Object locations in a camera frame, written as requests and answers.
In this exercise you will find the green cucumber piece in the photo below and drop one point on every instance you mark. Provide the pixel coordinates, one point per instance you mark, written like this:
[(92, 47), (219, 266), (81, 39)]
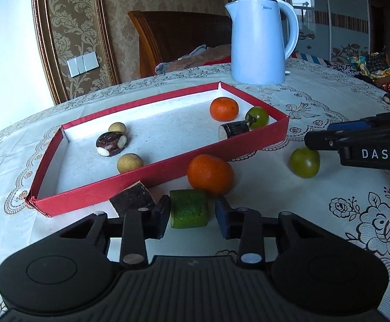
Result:
[(190, 209)]

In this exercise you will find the wardrobe with floral doors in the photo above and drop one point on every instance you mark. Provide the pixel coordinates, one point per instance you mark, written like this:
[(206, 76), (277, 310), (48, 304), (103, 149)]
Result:
[(315, 13)]

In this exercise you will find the wooden bed headboard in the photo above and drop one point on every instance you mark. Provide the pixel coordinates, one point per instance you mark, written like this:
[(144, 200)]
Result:
[(174, 33)]

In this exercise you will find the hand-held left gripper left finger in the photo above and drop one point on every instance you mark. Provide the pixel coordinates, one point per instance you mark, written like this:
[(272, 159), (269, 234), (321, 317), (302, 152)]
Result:
[(163, 216)]

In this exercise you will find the small yellow longan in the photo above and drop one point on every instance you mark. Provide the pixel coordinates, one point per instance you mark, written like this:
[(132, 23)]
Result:
[(130, 163), (117, 127)]

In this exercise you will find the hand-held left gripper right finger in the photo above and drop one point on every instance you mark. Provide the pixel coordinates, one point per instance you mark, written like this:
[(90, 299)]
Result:
[(223, 218)]

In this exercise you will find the orange tangerine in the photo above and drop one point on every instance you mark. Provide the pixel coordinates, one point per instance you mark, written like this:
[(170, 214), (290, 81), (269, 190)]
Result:
[(224, 109), (210, 174)]

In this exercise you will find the light blue electric kettle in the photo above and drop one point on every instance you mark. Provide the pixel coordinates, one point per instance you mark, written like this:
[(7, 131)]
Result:
[(258, 43)]

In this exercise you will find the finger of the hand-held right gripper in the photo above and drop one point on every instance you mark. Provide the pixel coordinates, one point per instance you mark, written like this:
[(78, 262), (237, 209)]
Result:
[(320, 141), (349, 125)]

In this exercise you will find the white wall switch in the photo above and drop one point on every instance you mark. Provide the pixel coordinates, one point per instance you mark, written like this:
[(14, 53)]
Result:
[(82, 63)]

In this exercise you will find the red shallow box tray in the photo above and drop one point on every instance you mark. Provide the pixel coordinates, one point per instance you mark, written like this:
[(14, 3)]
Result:
[(168, 171)]

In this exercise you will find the green round fruit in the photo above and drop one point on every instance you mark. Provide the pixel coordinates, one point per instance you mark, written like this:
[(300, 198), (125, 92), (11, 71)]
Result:
[(258, 118), (304, 163)]

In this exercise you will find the gold ornate wall frame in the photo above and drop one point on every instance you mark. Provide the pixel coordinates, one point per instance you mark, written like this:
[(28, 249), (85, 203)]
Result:
[(70, 23)]

